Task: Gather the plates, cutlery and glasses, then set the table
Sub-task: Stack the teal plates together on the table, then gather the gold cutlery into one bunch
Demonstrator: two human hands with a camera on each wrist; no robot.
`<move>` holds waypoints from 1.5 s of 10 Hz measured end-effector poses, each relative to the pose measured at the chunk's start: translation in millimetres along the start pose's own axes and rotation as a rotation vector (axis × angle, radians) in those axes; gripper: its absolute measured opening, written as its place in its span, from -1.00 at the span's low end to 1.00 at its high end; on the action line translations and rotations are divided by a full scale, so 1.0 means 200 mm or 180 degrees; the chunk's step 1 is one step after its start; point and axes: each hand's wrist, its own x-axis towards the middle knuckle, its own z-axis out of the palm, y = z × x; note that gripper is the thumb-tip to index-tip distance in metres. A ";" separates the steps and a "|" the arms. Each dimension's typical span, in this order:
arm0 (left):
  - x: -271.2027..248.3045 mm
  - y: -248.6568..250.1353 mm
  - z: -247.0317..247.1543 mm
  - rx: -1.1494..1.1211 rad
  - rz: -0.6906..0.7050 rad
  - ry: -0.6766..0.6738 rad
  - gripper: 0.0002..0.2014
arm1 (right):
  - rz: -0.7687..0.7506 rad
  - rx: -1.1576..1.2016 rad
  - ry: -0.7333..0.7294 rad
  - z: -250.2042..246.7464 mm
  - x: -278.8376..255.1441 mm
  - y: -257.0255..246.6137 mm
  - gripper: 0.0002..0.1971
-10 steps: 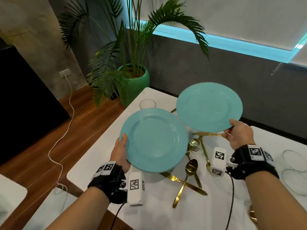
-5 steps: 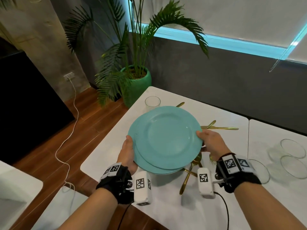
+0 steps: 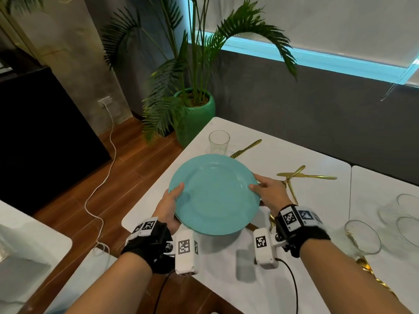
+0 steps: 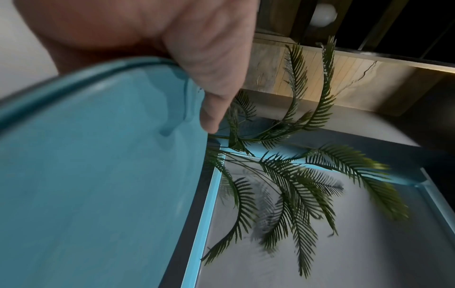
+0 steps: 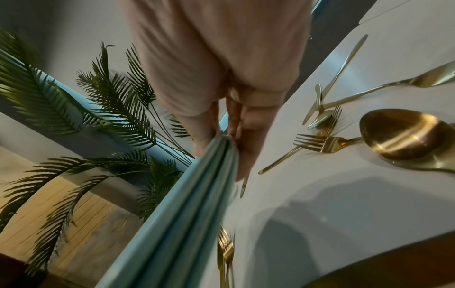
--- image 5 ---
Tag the person's right hand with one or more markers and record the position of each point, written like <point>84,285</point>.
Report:
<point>220,56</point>

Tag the gold fork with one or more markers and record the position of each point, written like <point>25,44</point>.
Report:
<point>332,121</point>
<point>221,244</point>
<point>323,143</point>
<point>229,250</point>

